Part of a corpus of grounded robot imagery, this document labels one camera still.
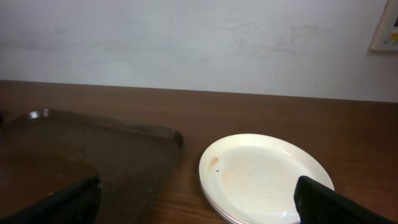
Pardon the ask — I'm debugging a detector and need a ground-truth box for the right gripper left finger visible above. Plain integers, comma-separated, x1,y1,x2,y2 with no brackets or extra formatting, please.
1,176,103,224

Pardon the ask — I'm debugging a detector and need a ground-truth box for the brown serving tray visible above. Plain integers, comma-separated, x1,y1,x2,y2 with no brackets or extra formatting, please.
1,109,183,223

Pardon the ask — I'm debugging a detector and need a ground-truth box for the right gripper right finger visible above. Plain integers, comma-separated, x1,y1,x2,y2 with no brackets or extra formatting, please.
294,175,396,224

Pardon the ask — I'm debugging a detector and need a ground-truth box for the white plate top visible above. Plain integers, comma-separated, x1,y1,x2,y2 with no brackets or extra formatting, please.
198,134,334,223

